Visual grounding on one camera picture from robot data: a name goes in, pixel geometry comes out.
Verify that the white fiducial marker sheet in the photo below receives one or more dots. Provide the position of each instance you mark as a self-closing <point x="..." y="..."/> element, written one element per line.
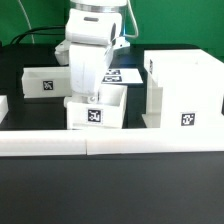
<point x="123" y="76"/>

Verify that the white rear drawer tray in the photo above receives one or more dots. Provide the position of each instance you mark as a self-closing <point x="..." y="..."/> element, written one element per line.
<point x="46" y="82"/>

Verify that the white drawer housing box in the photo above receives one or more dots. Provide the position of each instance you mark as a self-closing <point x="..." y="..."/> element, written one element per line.
<point x="185" y="88"/>

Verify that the white front barrier wall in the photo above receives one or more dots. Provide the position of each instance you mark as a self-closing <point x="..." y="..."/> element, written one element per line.
<point x="110" y="141"/>

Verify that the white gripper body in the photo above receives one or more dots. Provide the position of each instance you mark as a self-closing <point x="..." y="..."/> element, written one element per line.
<point x="88" y="64"/>

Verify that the white drawer tray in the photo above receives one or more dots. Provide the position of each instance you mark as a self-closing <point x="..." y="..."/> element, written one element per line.
<point x="46" y="82"/>
<point x="108" y="112"/>

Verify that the white front drawer tray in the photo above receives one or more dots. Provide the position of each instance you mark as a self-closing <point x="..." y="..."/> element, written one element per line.
<point x="108" y="112"/>

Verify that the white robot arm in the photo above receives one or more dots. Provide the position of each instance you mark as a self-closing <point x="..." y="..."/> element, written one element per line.
<point x="91" y="32"/>

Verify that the white left barrier block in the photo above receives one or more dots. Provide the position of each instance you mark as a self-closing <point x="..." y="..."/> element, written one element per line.
<point x="3" y="107"/>

